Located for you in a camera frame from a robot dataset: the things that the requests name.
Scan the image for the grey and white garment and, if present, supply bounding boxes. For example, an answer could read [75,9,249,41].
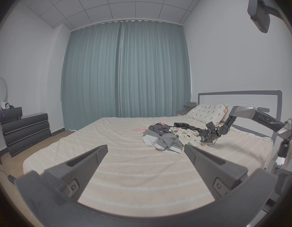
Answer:
[142,130,183,155]

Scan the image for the black dressing table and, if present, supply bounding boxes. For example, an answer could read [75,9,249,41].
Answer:
[0,106,23,165]

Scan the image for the pink garment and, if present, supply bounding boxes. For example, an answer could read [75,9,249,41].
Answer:
[133,121,168,133]

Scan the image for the grey bedside table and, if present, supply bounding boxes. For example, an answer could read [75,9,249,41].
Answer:
[177,102,196,117]

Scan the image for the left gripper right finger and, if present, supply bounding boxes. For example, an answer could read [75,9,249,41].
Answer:
[184,144,249,201]

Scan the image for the round white mirror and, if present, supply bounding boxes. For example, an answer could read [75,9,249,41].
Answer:
[0,77,9,112]

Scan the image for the white printed pyjama top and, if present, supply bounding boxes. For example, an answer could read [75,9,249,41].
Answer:
[171,127,204,149]

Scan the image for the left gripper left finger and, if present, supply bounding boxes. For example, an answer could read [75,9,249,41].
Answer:
[43,144,108,200]

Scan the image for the bed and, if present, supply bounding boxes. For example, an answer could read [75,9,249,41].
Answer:
[23,90,282,217]

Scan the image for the white printed pillow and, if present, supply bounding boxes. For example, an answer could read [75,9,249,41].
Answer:
[186,104,229,124]

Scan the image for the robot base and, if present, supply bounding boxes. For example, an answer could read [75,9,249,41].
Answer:
[262,148,292,216]

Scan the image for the black garment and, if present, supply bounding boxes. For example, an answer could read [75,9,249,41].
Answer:
[172,122,205,133]

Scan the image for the dark grey garment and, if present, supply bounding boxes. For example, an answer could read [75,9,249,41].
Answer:
[148,124,171,137]

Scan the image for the black chest of drawers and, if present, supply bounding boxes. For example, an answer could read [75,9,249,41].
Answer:
[1,113,52,158]

